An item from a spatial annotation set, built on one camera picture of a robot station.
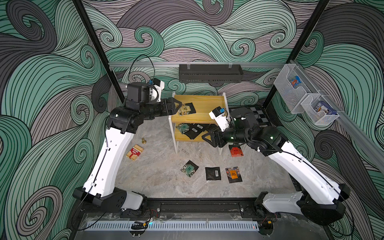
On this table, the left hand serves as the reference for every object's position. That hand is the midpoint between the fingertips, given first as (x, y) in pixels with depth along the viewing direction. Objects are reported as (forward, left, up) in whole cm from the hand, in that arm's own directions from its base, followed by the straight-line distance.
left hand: (177, 101), depth 62 cm
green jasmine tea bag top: (-12, -6, -44) cm, 46 cm away
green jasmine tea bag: (+7, -1, -28) cm, 29 cm away
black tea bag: (+7, -13, -27) cm, 31 cm away
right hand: (-9, -14, -10) cm, 20 cm away
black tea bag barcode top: (-15, -19, -43) cm, 50 cm away
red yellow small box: (-2, +29, -42) cm, 51 cm away
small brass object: (+6, +26, -42) cm, 50 cm away
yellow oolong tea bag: (+5, -3, -10) cm, 12 cm away
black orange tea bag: (-15, -31, -44) cm, 56 cm away
